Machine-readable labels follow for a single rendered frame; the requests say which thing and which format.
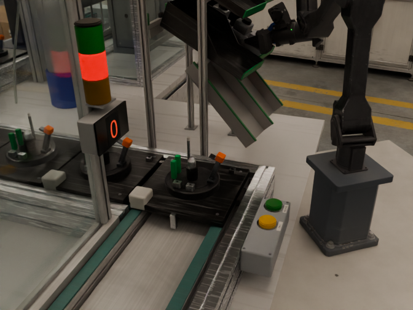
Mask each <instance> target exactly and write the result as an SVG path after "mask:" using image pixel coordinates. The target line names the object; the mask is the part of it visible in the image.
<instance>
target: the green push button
mask: <svg viewBox="0 0 413 310"><path fill-rule="evenodd" d="M282 205H283V203H282V201H280V200H279V199H275V198H271V199H268V200H267V201H266V202H265V206H266V208H267V209H269V210H272V211H278V210H280V209H281V208H282Z"/></svg>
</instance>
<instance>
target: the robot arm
mask: <svg viewBox="0 0 413 310"><path fill-rule="evenodd" d="M384 3H385V0H323V2H322V3H321V5H320V6H319V8H318V3H317V0H296V15H297V19H296V20H297V21H296V20H295V18H294V19H292V20H291V19H290V16H289V13H288V11H287V9H286V7H285V5H284V3H283V2H280V3H278V4H277V5H275V6H273V7H271V8H269V9H268V13H269V15H270V17H271V19H272V21H273V23H271V24H270V26H269V27H268V28H267V29H265V30H264V29H261V30H259V32H257V35H255V36H252V37H250V38H246V39H244V42H245V43H246V44H249V45H251V46H254V47H257V48H258V49H259V51H260V54H267V53H268V52H270V51H271V50H272V48H273V47H272V44H275V45H276V47H280V46H281V45H283V44H289V45H293V44H295V43H297V42H306V41H312V46H313V47H319V46H320V44H321V43H322V42H323V39H322V38H328V37H329V36H330V34H331V33H332V31H333V29H334V24H333V21H334V20H335V19H336V17H337V16H338V15H339V14H340V13H341V16H342V18H343V20H344V22H345V24H346V26H347V28H348V30H347V46H346V54H345V69H344V84H343V92H342V96H341V97H340V99H339V100H335V101H334V103H333V111H332V118H331V140H332V143H331V144H332V145H334V146H337V151H336V158H335V159H330V163H331V164H332V165H334V166H335V167H336V168H337V169H338V170H339V171H340V172H342V173H343V174H344V175H346V174H349V173H356V172H362V171H366V170H368V168H367V167H366V166H365V165H364V164H363V162H364V156H365V152H366V147H365V146H374V145H375V143H376V141H377V137H376V132H375V129H374V124H373V121H372V116H371V113H372V109H371V107H370V105H369V103H368V101H367V99H366V97H365V95H366V83H367V76H368V64H369V52H370V45H371V33H372V28H373V27H374V25H375V24H376V23H377V21H378V20H379V18H380V17H381V15H382V11H383V6H384ZM359 133H362V135H351V134H359ZM343 135H351V136H343Z"/></svg>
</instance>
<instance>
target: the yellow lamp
mask: <svg viewBox="0 0 413 310"><path fill-rule="evenodd" d="M82 82H83V86H84V93H85V101H86V103H87V104H89V105H104V104H107V103H109V102H110V101H111V91H110V85H109V76H108V77H107V78H105V79H102V80H98V81H87V80H85V79H82Z"/></svg>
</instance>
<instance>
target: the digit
mask: <svg viewBox="0 0 413 310"><path fill-rule="evenodd" d="M106 126H107V131H108V140H109V145H111V144H113V143H114V142H115V141H116V140H117V139H118V138H119V137H120V136H121V134H120V124H119V113H118V110H117V111H115V112H114V113H113V114H111V115H110V116H109V117H107V118H106Z"/></svg>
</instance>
